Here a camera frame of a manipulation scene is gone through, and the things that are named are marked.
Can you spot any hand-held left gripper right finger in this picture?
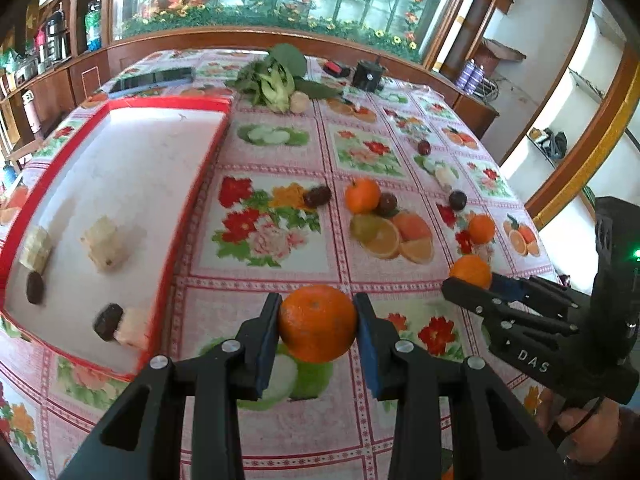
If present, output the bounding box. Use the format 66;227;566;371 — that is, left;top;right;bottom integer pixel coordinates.
352;292;576;480

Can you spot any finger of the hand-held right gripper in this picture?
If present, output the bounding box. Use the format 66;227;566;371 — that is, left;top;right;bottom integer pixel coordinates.
441;276;583;342
492;272;594;319

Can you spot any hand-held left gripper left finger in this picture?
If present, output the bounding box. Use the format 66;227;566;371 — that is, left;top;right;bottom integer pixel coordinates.
57;292;283;480

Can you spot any orange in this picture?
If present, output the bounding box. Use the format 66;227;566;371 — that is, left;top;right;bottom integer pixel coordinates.
345;177;382;214
278;284;359;363
449;255;493;290
467;214;497;244

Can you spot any green yellow fruit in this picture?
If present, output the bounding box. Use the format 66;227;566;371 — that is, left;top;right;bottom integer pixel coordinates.
351;214;383;243

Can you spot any pale banana piece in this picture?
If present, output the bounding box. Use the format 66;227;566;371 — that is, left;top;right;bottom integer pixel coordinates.
81;216;130;273
434;165;458;192
19;226;52;276
114;307;151;351

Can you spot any red rimmed white tray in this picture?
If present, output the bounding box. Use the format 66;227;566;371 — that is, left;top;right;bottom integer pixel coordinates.
0;96;232;381

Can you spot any person's right hand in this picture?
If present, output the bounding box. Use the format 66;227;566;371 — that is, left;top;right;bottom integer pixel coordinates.
542;395;623;466

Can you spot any black bag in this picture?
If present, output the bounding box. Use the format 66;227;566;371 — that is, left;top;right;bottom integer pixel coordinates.
527;127;569;161

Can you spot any fruit and flower printed tablecloth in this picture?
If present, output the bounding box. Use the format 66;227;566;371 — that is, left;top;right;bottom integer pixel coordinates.
0;49;566;480

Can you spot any black round device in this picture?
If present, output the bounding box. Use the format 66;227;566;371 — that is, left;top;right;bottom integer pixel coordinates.
351;57;387;93

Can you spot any leafy green vegetable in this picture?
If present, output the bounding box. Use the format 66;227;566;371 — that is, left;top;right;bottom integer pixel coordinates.
225;42;343;113

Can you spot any dark flat tablet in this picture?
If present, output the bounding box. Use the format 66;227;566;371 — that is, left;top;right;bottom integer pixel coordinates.
107;66;194;100

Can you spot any pink bottle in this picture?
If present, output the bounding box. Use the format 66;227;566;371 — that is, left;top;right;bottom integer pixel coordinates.
21;90;43;133

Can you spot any artificial flower strip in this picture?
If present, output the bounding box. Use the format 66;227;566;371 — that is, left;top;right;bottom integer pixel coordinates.
122;0;421;53

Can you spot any green bottle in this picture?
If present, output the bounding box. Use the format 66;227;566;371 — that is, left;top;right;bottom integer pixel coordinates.
85;1;103;52

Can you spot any black thermos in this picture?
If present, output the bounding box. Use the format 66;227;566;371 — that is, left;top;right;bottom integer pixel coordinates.
45;7;68;61

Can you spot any wire rack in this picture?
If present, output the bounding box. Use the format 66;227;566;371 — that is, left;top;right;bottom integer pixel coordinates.
475;80;501;106

